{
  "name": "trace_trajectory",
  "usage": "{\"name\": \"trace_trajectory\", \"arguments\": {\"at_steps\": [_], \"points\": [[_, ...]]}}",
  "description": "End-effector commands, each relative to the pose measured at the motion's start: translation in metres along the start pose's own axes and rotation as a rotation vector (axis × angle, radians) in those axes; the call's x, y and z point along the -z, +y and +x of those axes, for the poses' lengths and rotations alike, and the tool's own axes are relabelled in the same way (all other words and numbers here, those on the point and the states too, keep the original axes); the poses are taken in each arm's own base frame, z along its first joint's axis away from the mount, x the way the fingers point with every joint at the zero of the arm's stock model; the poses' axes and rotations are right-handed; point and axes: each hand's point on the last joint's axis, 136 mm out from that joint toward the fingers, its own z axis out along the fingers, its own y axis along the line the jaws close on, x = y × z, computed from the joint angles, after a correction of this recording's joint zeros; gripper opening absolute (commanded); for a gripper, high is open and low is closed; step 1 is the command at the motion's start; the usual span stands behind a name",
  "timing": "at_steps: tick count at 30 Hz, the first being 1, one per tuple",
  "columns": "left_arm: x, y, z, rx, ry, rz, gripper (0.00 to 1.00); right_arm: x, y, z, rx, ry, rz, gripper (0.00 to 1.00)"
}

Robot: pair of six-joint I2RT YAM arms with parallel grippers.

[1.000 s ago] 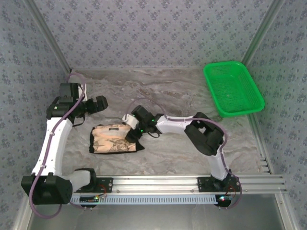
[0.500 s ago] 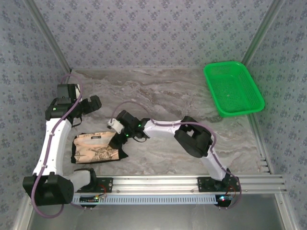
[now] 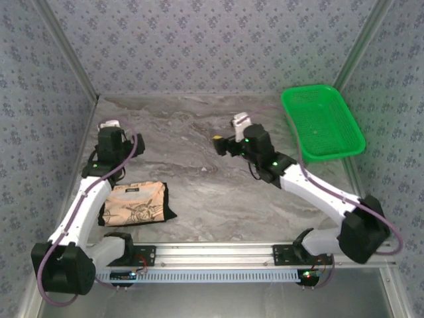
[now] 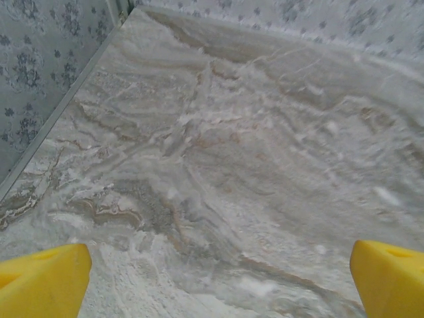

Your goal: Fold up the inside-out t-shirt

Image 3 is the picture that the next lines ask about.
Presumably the peach printed t-shirt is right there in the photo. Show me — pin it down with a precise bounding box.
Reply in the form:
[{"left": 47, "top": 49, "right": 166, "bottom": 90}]
[{"left": 101, "top": 180, "right": 167, "bottom": 228}]

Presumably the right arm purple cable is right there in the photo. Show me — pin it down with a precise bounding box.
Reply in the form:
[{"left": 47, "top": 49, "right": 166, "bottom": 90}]
[{"left": 246, "top": 105, "right": 403, "bottom": 256}]

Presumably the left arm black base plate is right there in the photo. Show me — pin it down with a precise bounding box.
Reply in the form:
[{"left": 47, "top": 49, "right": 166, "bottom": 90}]
[{"left": 105, "top": 244, "right": 157, "bottom": 268}]

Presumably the aluminium corner post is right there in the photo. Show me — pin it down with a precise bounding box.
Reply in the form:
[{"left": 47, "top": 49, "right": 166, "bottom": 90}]
[
  {"left": 32, "top": 0, "right": 100, "bottom": 102},
  {"left": 331, "top": 0, "right": 396, "bottom": 95}
]

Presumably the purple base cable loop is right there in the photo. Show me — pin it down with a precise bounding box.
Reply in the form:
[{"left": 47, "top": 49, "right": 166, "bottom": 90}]
[
  {"left": 95, "top": 276, "right": 133, "bottom": 292},
  {"left": 299, "top": 253, "right": 336, "bottom": 291}
]

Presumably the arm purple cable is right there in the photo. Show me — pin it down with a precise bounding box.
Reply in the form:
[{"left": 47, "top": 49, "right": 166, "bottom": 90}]
[
  {"left": 246, "top": 105, "right": 403, "bottom": 256},
  {"left": 36, "top": 117, "right": 139, "bottom": 306}
]

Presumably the green plastic basket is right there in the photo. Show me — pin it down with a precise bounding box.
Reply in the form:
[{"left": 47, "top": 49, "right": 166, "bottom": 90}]
[{"left": 280, "top": 84, "right": 367, "bottom": 163}]

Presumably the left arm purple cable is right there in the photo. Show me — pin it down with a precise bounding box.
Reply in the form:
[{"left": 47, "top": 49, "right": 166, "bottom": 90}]
[{"left": 36, "top": 117, "right": 139, "bottom": 306}]

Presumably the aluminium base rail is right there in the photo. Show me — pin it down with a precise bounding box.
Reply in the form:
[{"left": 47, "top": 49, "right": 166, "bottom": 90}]
[{"left": 84, "top": 240, "right": 398, "bottom": 268}]

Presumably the black folded t-shirt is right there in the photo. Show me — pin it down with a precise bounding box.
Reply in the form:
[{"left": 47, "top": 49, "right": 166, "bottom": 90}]
[{"left": 97, "top": 181, "right": 178, "bottom": 227}]

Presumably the white slotted cable duct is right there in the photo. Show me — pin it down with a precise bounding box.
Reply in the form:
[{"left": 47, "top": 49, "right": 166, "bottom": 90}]
[{"left": 94, "top": 268, "right": 301, "bottom": 284}]

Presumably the aluminium side rail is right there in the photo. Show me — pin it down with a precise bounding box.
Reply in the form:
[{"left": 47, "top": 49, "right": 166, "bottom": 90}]
[
  {"left": 333, "top": 92, "right": 411, "bottom": 318},
  {"left": 16, "top": 95, "right": 100, "bottom": 318}
]

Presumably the small black circuit board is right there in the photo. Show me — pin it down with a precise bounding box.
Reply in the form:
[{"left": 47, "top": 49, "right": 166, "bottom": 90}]
[
  {"left": 297, "top": 268, "right": 321, "bottom": 285},
  {"left": 109, "top": 270, "right": 137, "bottom": 282}
]

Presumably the grey metal panel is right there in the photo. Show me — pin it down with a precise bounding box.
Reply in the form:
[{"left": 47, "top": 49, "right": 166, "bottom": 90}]
[{"left": 39, "top": 281, "right": 395, "bottom": 318}]

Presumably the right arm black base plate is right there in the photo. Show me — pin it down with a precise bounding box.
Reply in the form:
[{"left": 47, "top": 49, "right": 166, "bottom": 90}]
[{"left": 272, "top": 244, "right": 333, "bottom": 267}]

